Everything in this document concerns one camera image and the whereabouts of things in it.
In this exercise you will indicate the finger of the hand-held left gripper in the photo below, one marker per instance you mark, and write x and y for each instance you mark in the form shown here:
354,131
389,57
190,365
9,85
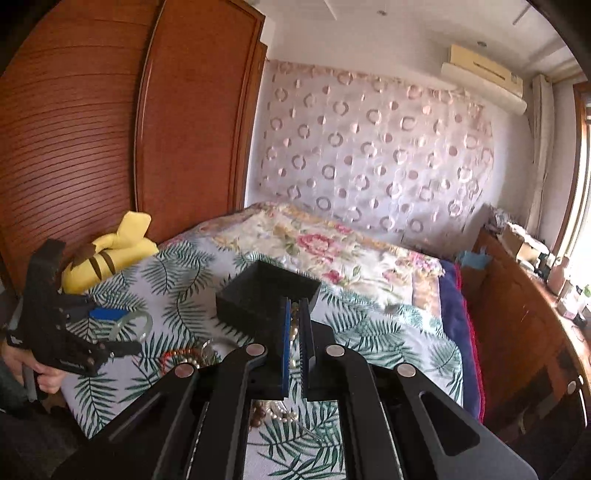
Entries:
122,349
108,314

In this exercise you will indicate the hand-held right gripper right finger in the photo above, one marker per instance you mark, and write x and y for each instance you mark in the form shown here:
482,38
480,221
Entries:
303,350

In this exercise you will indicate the beige window curtain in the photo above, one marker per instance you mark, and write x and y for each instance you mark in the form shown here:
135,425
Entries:
542,152

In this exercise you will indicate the light blue cloth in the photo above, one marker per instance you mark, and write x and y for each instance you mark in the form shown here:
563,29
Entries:
473,259

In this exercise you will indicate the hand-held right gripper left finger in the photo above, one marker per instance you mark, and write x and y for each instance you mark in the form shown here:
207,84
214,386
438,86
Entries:
286,350

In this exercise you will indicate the dark blue blanket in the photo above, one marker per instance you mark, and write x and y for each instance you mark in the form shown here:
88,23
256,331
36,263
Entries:
457,323

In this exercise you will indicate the leaf-print blanket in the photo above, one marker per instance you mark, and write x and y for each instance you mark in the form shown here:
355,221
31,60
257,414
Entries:
184,295

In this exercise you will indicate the white container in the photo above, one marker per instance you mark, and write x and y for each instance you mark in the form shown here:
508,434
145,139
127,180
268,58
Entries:
571,302

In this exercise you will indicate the person's left hand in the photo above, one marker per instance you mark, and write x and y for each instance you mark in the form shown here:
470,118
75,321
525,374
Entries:
46,381

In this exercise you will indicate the pale green jade bangle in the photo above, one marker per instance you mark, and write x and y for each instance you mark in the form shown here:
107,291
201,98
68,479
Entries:
145,325

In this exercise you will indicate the cardboard box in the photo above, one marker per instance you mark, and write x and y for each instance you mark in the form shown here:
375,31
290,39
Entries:
519,244

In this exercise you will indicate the beige bottle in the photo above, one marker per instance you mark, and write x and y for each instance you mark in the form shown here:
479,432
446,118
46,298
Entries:
559,277

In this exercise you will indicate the yellow plush toy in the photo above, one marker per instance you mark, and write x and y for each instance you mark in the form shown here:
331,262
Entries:
104,261

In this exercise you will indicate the brown wooden wardrobe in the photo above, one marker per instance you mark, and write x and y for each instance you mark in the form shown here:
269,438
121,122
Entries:
138,115

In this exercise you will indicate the floral quilt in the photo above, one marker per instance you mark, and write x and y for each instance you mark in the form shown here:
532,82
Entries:
323,249

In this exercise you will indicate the pink circle-patterned curtain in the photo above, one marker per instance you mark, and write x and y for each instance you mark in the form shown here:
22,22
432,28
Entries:
369,152

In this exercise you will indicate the black jewelry box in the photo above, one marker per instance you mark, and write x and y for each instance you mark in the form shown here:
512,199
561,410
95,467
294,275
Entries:
251,300

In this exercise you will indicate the brown wooden dresser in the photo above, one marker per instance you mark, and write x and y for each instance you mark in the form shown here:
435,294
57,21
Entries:
517,332

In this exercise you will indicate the beige wall air conditioner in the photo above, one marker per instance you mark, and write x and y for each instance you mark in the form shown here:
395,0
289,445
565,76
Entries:
485,78

